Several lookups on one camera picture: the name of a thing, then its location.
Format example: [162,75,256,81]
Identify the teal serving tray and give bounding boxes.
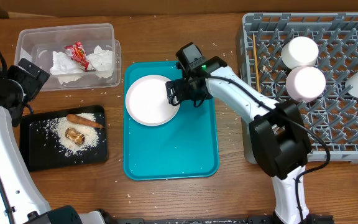
[122,59,220,182]

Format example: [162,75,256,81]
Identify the grey dishwasher rack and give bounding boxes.
[236,12,358,163]

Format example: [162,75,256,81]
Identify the black tray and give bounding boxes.
[19,105,108,172]

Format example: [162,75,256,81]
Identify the silver foil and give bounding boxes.
[86,45,113,78]

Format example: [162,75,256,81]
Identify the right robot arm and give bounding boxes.
[165,42,311,223]

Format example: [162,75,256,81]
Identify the pile of white rice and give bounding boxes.
[42,117,99,157]

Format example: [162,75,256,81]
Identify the brown fried stick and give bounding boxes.
[66,114,104,129]

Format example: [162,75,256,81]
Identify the large white plate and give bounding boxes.
[125,75,180,126]

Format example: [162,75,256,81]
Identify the white napkin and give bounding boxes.
[50,51,83,85]

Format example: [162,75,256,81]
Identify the red snack wrapper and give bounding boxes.
[65,42,91,72]

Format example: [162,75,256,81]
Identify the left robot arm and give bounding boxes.
[0,57,109,224]

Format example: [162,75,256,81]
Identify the pale green bowl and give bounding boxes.
[281,37,319,69]

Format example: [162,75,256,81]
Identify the golden fried food piece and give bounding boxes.
[65,128,85,146]

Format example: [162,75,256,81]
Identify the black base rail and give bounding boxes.
[107,215,335,224]

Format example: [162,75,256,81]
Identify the wooden chopstick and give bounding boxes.
[252,34,261,93]

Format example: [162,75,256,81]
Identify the clear plastic bin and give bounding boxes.
[14,23,121,91]

